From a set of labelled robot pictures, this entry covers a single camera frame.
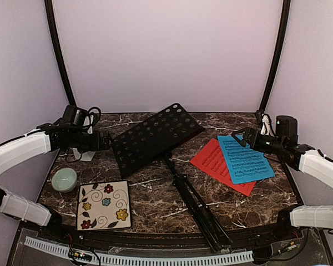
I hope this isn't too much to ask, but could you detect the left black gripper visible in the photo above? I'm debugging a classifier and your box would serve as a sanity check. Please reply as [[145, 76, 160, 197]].
[[69, 130, 115, 154]]

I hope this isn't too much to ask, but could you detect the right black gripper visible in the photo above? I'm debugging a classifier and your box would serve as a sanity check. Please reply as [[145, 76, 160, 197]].
[[232, 127, 286, 156]]

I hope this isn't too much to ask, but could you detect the blue sheet music page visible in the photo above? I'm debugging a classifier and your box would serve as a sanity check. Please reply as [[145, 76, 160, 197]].
[[218, 136, 275, 185]]

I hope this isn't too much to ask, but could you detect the black perforated music stand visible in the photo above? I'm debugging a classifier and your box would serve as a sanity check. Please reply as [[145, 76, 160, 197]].
[[112, 103, 233, 253]]

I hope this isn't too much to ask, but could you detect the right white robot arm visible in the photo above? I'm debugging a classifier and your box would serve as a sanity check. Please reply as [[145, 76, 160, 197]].
[[231, 127, 333, 241]]

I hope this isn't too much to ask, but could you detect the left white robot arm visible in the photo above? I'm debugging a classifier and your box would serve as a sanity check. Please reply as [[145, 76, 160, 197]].
[[0, 124, 111, 242]]

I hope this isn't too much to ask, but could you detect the white metronome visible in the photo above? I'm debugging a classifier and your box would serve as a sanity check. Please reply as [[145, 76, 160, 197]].
[[73, 149, 95, 162]]

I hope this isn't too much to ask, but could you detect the red sheet music page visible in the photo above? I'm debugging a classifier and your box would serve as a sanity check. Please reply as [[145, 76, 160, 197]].
[[190, 139, 256, 196]]

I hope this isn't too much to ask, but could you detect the pale green ceramic bowl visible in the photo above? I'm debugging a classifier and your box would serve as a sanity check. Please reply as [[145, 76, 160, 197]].
[[51, 167, 77, 193]]

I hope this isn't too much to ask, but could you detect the square floral ceramic plate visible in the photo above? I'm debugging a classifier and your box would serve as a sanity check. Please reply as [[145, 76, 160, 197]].
[[76, 180, 132, 232]]

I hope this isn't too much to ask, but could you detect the small green circuit board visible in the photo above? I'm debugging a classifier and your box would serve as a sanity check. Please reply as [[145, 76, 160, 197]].
[[68, 249, 93, 263]]

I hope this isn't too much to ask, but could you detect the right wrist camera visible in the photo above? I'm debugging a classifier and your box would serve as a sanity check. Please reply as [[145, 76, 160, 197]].
[[255, 110, 264, 125]]

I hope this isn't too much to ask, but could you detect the right black frame post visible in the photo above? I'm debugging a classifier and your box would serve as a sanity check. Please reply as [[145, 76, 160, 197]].
[[259, 0, 291, 111]]

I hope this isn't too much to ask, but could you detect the black frame post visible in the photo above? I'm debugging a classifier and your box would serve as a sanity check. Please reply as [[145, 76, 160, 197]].
[[44, 0, 77, 106], [259, 0, 291, 111]]

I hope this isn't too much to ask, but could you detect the white slotted cable duct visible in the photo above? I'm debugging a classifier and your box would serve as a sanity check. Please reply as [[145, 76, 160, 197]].
[[24, 237, 254, 265]]

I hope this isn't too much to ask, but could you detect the left black frame post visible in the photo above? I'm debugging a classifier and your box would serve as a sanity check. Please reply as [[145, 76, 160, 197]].
[[44, 0, 77, 106]]

